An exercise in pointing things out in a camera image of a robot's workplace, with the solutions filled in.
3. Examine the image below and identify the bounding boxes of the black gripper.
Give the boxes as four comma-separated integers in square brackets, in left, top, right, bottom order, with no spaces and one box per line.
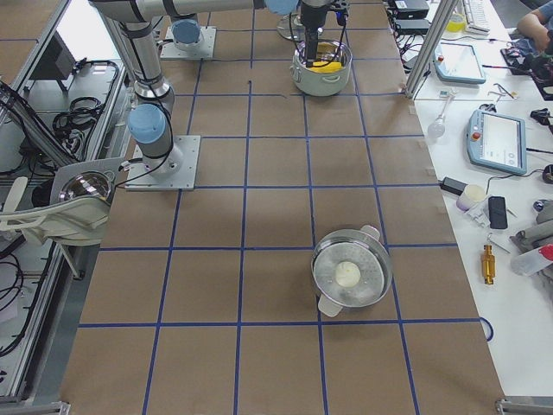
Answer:
[300,0,349,67]

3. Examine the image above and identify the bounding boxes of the yellow corn cob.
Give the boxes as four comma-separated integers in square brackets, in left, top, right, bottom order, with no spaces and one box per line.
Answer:
[307,58,343,73]

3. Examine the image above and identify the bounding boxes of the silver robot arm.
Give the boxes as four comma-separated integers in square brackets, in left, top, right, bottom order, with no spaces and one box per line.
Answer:
[91,0,349,102]

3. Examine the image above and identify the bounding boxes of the person forearm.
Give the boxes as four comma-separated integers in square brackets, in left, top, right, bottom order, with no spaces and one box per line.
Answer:
[517,1,552,52]

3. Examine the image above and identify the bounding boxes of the steel steamer pot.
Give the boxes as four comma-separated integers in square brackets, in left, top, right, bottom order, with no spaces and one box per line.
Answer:
[311,225,393,317]

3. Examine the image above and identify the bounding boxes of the yellow tape roll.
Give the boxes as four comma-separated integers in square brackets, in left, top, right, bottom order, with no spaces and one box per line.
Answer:
[446,13,466,33]

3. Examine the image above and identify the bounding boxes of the blue teach pendant far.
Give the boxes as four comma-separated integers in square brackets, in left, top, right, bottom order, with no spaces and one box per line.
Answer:
[434,42,486,85]

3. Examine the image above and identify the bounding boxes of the blue teach pendant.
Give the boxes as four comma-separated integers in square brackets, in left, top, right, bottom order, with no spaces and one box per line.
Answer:
[466,109,527,176]
[434,42,486,85]

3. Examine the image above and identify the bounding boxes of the white keyboard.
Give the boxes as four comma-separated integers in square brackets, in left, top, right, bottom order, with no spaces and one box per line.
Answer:
[461,0,490,35]

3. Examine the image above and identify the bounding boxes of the black scissors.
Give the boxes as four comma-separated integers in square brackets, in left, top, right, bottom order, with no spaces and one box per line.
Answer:
[479,103,497,113]

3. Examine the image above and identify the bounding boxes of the black power adapter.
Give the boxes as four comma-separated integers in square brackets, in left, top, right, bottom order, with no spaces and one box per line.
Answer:
[439,176,467,196]

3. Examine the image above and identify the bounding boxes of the blue teach pendant near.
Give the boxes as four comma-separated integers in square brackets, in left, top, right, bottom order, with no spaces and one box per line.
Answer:
[466,109,527,176]

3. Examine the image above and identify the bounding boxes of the white paper cup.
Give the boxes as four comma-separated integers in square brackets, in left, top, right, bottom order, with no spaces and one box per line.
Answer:
[456,184,486,212]

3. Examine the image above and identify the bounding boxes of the white steamed bun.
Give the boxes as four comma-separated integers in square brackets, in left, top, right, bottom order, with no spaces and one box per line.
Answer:
[334,261,361,288]

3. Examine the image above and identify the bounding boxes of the black phone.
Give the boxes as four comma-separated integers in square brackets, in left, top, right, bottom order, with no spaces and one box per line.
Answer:
[487,196,508,230]

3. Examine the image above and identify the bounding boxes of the steel bowl on chair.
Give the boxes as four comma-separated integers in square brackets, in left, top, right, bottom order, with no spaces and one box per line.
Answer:
[58,171,112,201]

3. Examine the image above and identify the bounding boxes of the gold metal cylinder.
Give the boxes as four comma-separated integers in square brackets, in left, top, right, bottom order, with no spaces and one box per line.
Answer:
[480,244,496,285]

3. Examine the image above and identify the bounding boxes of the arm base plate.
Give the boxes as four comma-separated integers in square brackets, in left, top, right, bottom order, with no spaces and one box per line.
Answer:
[124,135,201,191]
[160,26,217,61]

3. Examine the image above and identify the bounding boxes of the aluminium frame post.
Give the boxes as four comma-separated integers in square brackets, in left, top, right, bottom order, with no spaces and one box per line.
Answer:
[404,0,457,99]

